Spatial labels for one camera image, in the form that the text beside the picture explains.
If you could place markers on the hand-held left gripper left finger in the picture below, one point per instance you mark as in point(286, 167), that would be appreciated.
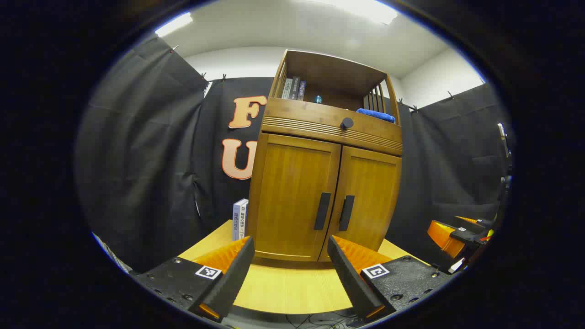
point(233, 274)

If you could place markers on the black round drawer knob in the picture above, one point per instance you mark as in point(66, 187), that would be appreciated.
point(347, 123)

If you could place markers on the blue folded towel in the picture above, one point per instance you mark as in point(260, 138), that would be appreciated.
point(375, 114)

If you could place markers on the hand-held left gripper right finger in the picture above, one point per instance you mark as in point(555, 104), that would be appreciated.
point(349, 274)

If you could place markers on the blue-grey shelf book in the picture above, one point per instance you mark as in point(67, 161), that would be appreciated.
point(301, 91)

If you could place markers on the wooden ribbed cabinet drawer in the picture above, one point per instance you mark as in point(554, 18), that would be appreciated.
point(301, 119)

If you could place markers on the black backdrop cloth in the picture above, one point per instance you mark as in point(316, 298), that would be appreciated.
point(146, 160)

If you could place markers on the wooden double-door shoe cabinet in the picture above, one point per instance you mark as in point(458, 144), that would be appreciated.
point(320, 114)

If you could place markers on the person's striped clothing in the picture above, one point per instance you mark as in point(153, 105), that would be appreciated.
point(112, 256)

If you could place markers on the white shelf book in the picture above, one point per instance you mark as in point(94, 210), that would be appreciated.
point(286, 89)

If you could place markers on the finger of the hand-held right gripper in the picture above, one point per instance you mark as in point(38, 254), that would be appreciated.
point(475, 222)
point(441, 237)

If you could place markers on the wooden cabinet door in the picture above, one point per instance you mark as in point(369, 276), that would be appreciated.
point(370, 183)
point(288, 192)

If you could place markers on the white book with dark print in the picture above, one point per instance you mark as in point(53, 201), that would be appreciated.
point(244, 217)

